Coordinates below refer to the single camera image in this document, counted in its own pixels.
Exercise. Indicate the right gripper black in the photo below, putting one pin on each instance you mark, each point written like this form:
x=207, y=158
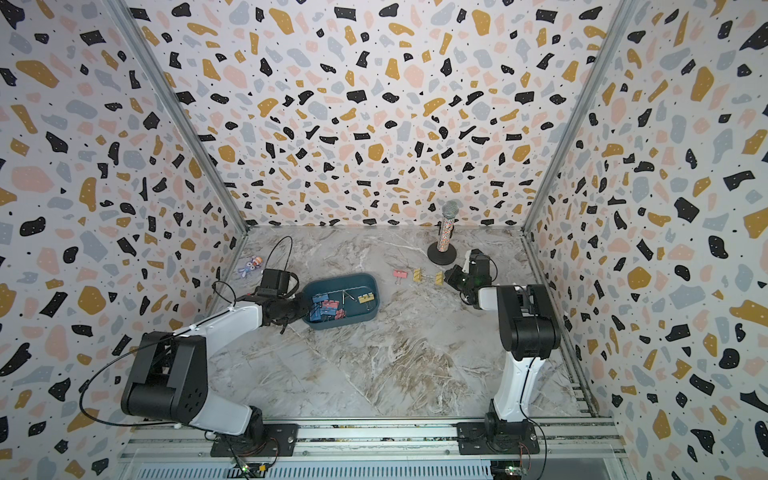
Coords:
x=455, y=272

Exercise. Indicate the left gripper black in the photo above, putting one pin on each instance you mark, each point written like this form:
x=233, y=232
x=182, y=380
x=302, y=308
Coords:
x=303, y=308

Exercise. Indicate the teal plastic storage box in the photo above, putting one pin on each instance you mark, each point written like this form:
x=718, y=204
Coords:
x=334, y=301

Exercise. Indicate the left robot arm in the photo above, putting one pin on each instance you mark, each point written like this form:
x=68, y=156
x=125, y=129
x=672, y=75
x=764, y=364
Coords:
x=168, y=382

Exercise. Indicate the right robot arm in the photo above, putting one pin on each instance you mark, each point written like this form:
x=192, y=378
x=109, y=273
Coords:
x=528, y=333

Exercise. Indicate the purple bunny plush toy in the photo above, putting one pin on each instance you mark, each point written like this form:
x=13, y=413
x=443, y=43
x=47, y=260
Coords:
x=251, y=266

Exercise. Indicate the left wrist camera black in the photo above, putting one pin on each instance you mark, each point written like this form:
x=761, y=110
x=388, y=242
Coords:
x=277, y=283

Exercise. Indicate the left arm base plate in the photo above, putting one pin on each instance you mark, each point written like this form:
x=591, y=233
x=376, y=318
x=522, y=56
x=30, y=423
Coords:
x=269, y=440

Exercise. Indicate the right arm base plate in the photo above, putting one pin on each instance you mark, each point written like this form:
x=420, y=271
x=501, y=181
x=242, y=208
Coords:
x=504, y=438

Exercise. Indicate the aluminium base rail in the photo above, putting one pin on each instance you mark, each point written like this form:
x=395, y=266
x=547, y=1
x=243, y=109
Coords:
x=401, y=448

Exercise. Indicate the aluminium frame corner post right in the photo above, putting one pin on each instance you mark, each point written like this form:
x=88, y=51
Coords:
x=614, y=33

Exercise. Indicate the aluminium frame corner post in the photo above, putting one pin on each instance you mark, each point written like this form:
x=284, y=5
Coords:
x=614, y=33
x=125, y=23

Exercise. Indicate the aluminium frame corner post left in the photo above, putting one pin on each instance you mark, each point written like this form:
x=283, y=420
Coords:
x=125, y=23

